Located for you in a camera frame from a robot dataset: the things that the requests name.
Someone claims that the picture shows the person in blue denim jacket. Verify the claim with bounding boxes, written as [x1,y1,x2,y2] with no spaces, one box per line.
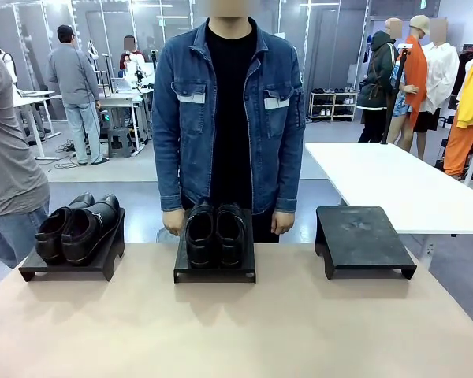
[151,16,307,244]

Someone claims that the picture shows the person's right hand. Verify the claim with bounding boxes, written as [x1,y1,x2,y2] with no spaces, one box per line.
[162,208,186,237]

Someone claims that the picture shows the bystander in grey t-shirt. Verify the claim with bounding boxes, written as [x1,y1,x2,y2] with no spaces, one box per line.
[0,45,51,269]

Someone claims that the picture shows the large white table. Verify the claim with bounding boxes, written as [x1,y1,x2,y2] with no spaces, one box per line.
[304,141,473,272]

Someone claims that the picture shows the white shoe rack with shoes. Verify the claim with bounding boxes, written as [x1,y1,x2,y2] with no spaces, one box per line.
[309,87,359,123]

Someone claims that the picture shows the mannequin in dark hooded jacket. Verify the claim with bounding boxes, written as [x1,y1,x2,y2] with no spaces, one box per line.
[356,17,403,143]

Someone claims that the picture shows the black leather dress shoe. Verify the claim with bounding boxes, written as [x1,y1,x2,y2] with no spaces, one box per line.
[35,191,95,265]
[184,200,218,269]
[215,202,245,269]
[61,192,121,267]

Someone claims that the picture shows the mannequin in orange with cap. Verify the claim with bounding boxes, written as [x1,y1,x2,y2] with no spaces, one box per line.
[385,14,430,153]

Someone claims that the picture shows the background person at desk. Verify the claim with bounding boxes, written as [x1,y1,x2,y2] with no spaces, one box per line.
[119,34,147,80]

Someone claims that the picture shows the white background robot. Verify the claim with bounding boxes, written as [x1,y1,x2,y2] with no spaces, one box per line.
[0,49,20,86]

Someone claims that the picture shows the person's left forearm denim sleeve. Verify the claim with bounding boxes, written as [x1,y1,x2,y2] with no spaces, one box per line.
[273,129,307,216]

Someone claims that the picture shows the grey background workbench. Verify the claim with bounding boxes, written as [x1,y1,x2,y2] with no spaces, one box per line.
[50,88,154,157]

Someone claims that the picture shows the person's right forearm denim sleeve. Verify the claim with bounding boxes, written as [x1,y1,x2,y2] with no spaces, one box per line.
[156,133,187,213]

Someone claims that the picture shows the cables on floor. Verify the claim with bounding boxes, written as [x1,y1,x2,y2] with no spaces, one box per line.
[54,139,80,169]

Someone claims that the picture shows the person's left hand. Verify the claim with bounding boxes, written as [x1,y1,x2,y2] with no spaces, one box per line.
[270,210,296,236]

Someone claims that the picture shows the grey step stool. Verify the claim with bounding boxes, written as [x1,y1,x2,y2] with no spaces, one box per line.
[107,126,134,158]

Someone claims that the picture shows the black tripod with orange top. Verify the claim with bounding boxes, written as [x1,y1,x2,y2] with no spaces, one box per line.
[380,43,415,146]

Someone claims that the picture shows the man in grey jacket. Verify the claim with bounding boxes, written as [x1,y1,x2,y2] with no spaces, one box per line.
[47,24,110,166]

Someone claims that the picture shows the white background desk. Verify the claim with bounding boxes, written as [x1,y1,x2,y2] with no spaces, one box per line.
[13,89,62,161]

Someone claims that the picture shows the black sloped shoe stand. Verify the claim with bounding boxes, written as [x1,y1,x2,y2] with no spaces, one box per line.
[314,205,418,280]
[173,207,257,284]
[18,207,126,283]

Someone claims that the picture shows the mannequin in white shirt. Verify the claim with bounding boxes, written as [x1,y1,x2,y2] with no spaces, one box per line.
[412,17,461,161]

